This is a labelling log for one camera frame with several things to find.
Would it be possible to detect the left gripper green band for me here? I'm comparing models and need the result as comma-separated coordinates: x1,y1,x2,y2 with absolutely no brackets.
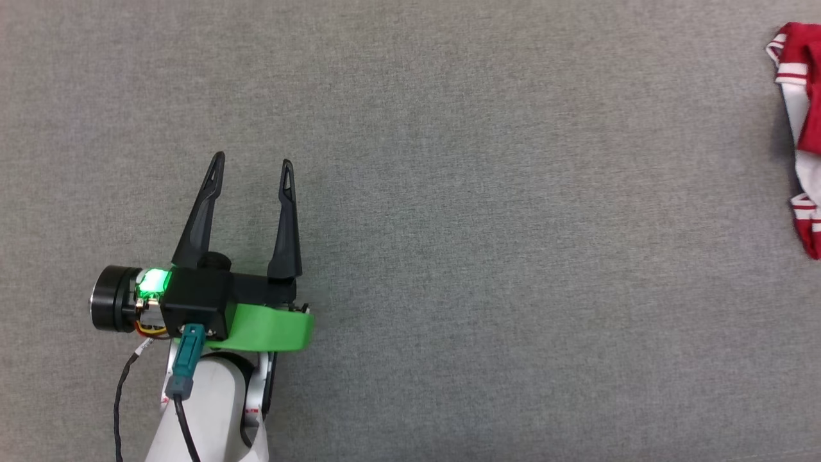
89,151,316,353

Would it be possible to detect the red Bulls basketball jersey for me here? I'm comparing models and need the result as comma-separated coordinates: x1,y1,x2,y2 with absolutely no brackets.
765,22,821,261

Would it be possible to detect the left teal plug camera cable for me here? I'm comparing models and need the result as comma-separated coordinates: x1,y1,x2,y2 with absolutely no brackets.
164,323,207,462

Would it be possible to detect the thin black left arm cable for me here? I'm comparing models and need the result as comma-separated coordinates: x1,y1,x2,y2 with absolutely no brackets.
114,336,156,462

